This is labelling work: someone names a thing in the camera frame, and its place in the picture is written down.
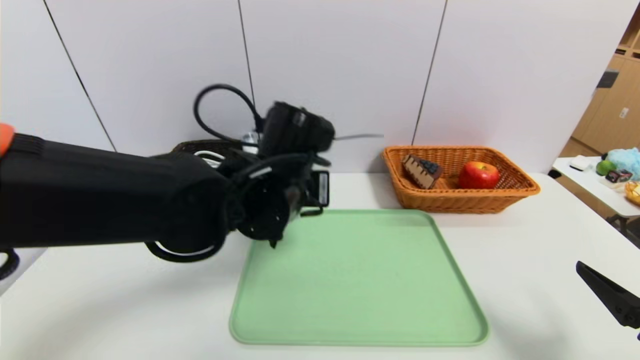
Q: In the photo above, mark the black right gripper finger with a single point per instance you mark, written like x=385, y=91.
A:
x=612, y=292

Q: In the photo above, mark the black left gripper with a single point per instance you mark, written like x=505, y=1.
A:
x=321, y=188

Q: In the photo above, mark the clear plastic bottle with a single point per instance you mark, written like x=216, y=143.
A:
x=250, y=139

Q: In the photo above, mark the chocolate blueberry cake slice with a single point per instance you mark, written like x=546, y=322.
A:
x=422, y=172

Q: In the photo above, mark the red apple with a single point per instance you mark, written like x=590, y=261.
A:
x=479, y=176

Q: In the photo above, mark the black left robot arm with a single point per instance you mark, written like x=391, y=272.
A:
x=100, y=195

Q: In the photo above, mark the dark brown wicker basket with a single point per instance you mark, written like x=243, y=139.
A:
x=200, y=146

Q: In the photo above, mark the orange wicker basket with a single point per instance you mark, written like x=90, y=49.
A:
x=450, y=202

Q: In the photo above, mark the yellow wicker bowl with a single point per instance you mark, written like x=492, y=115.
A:
x=634, y=194

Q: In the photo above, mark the light green plastic tray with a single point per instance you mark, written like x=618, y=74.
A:
x=360, y=290

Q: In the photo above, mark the white side table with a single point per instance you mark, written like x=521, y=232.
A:
x=585, y=185

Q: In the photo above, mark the small black red item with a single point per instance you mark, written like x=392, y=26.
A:
x=618, y=176

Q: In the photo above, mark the green round fruit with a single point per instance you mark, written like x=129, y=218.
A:
x=604, y=168

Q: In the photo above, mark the light blue fluffy cloth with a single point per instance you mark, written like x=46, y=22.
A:
x=627, y=161

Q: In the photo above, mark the small white box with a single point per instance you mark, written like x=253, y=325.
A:
x=580, y=164

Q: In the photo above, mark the dark grey rectangular plate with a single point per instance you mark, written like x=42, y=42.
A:
x=607, y=79

